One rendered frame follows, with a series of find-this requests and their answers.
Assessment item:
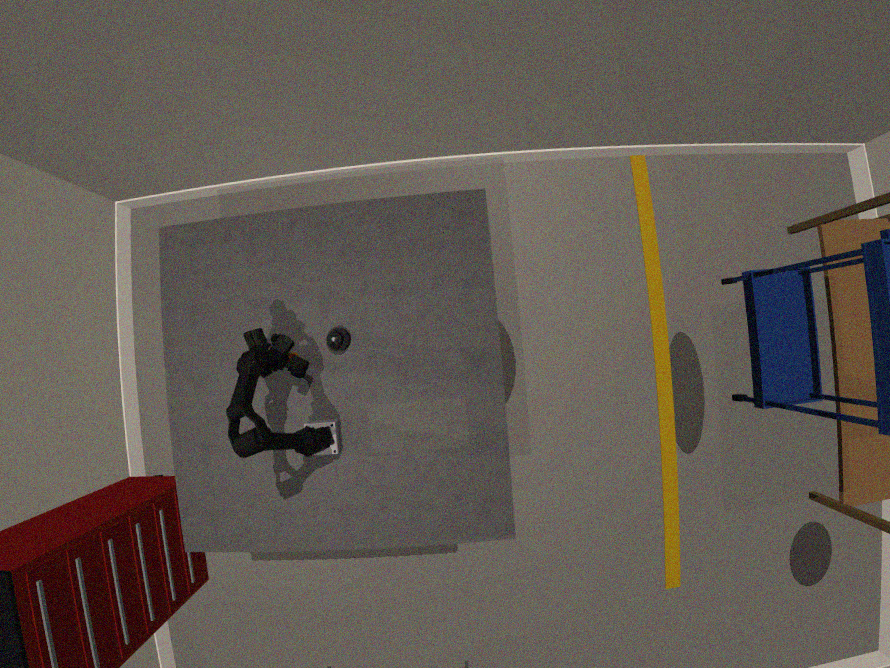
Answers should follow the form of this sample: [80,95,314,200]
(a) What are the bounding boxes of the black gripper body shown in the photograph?
[267,343,310,379]

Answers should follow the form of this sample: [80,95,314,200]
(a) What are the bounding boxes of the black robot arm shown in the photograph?
[226,328,335,458]

